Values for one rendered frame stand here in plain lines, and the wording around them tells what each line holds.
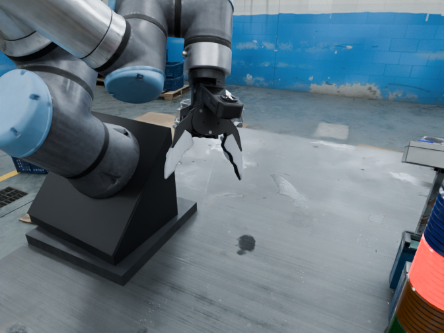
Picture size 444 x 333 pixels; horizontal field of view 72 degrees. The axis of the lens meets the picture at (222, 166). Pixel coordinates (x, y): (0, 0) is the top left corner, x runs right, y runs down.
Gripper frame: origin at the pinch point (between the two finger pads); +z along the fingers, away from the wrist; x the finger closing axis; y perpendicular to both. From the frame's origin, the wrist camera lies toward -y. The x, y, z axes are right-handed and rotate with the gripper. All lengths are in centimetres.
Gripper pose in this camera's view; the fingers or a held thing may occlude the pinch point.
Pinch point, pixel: (206, 181)
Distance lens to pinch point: 56.5
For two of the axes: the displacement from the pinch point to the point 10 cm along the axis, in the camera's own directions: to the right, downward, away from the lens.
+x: -9.1, -0.3, -4.2
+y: -4.2, -0.4, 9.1
